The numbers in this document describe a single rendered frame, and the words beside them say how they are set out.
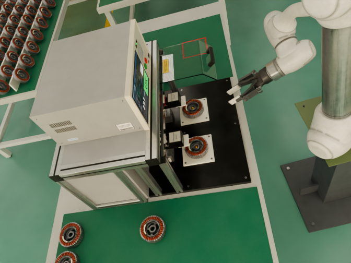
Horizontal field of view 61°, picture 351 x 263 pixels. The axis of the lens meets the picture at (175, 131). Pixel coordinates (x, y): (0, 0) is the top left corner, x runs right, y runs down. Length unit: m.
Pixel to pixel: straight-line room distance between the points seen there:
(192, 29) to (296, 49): 0.93
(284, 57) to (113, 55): 0.73
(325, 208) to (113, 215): 1.32
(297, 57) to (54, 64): 1.01
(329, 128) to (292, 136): 1.18
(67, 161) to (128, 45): 0.52
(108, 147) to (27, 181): 1.85
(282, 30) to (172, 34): 0.95
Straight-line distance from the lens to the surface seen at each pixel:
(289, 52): 1.41
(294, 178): 2.21
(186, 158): 1.44
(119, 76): 1.11
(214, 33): 2.07
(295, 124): 2.45
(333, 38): 0.98
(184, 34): 2.13
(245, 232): 1.31
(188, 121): 1.56
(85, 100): 1.10
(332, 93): 1.12
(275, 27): 1.44
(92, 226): 1.52
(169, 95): 1.52
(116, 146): 1.18
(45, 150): 3.07
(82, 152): 1.25
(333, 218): 2.13
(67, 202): 1.65
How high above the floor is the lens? 2.01
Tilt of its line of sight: 52 degrees down
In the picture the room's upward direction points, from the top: 25 degrees counter-clockwise
